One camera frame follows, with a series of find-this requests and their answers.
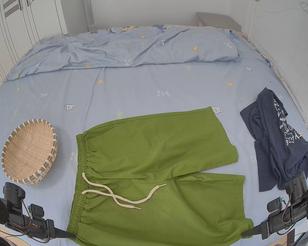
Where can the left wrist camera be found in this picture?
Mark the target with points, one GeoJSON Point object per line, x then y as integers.
{"type": "Point", "coordinates": [37, 210]}

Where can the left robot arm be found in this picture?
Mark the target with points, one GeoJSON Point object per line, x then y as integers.
{"type": "Point", "coordinates": [14, 191]}

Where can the grey bedside table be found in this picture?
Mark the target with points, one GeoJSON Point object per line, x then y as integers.
{"type": "Point", "coordinates": [218, 20]}

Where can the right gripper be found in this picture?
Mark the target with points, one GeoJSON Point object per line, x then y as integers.
{"type": "Point", "coordinates": [274, 223]}

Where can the white wardrobe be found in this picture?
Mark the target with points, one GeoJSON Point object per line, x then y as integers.
{"type": "Point", "coordinates": [20, 22]}

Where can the round woven basket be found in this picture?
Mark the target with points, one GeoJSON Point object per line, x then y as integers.
{"type": "Point", "coordinates": [28, 150]}

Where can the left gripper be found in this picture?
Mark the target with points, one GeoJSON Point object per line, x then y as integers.
{"type": "Point", "coordinates": [50, 229]}

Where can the green shorts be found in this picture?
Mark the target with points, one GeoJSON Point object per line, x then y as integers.
{"type": "Point", "coordinates": [156, 163]}

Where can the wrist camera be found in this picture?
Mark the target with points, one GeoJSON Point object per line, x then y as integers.
{"type": "Point", "coordinates": [274, 205]}
{"type": "Point", "coordinates": [37, 210]}

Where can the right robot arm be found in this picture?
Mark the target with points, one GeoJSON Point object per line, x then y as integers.
{"type": "Point", "coordinates": [297, 186]}

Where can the dark blue printed T-shirt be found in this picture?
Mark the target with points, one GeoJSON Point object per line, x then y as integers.
{"type": "Point", "coordinates": [272, 137]}

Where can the bed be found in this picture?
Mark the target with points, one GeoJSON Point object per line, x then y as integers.
{"type": "Point", "coordinates": [156, 86]}

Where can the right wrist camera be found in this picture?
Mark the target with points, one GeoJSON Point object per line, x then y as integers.
{"type": "Point", "coordinates": [274, 205]}

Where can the pale blue quilt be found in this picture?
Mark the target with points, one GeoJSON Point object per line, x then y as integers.
{"type": "Point", "coordinates": [143, 47]}

